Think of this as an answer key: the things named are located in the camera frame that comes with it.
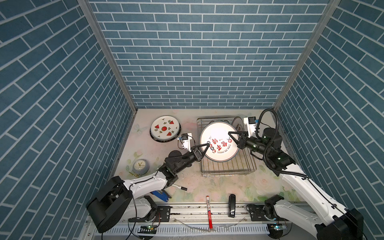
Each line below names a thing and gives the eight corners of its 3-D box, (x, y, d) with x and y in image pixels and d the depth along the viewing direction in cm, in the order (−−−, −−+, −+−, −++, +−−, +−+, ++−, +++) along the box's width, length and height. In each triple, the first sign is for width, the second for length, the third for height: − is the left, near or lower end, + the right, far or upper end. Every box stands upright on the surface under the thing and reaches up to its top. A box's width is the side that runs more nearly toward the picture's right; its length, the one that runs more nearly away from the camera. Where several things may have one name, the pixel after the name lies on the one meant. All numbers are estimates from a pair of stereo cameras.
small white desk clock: (133, 175, 88) (130, 172, 85) (137, 162, 93) (134, 159, 90) (147, 175, 88) (145, 172, 85) (150, 162, 94) (148, 159, 90)
